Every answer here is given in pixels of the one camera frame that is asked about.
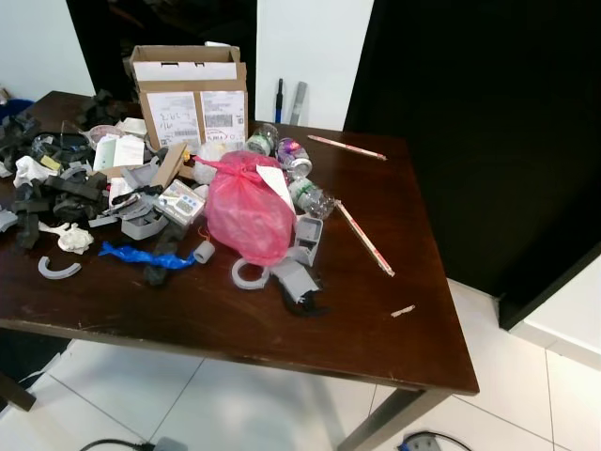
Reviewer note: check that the clear bottle purple label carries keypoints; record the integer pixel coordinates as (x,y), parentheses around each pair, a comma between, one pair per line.
(293,158)

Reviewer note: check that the small beige stick piece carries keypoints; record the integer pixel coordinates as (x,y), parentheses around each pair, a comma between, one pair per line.
(403,310)

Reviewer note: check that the blue marker pen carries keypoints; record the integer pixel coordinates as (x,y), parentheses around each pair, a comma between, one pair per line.
(279,99)

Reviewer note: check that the white green paper card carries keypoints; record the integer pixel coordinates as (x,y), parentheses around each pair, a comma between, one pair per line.
(127,150)

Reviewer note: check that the grey metal table leg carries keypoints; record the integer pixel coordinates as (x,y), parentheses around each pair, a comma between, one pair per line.
(399,418)

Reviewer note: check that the blue plastic wrapper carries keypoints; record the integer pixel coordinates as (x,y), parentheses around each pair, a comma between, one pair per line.
(141,256)

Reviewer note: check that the brown cardboard piece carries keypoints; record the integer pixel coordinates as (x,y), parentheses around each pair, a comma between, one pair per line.
(171,164)

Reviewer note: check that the small grey cylinder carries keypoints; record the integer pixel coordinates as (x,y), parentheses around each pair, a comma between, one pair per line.
(204,252)

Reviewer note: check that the pink white pen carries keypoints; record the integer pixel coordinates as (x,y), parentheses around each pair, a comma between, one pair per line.
(364,238)
(346,147)

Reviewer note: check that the dark brown wooden table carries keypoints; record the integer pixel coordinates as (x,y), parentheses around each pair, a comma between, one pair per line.
(282,329)

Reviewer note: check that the pink plastic bag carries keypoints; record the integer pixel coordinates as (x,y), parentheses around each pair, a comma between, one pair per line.
(246,221)

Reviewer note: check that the white paper slip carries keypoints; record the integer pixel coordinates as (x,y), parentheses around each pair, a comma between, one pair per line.
(274,183)

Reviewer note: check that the black plastic part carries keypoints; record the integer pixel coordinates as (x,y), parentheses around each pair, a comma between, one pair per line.
(70,188)

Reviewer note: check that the clear plastic bottle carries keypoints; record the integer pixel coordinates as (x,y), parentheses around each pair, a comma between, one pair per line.
(261,141)
(310,198)

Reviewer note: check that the grey plastic frame part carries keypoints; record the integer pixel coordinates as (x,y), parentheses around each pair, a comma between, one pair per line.
(313,230)

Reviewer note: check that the grey marker pen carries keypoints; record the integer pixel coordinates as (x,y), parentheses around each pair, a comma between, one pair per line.
(298,101)

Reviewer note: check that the white crumpled tissue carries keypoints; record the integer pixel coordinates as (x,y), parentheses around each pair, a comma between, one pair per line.
(33,171)

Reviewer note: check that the grey flat plastic part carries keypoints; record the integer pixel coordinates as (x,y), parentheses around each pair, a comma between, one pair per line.
(297,279)

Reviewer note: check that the grey plastic tray part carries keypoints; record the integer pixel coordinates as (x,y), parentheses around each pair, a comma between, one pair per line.
(143,226)

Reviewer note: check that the black plastic scrap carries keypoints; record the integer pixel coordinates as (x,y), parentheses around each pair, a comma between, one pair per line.
(158,274)

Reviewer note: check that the grey curved plastic piece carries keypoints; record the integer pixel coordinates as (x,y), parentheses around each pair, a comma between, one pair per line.
(56,274)

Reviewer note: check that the black cabinet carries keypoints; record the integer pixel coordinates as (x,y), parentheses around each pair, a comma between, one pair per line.
(488,141)

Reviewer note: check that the brown cardboard box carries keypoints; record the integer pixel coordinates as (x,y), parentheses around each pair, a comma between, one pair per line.
(188,117)

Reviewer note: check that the white plastic figurine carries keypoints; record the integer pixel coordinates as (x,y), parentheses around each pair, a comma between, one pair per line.
(73,240)

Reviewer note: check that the white device blue buttons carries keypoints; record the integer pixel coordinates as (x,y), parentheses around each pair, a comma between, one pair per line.
(180,202)

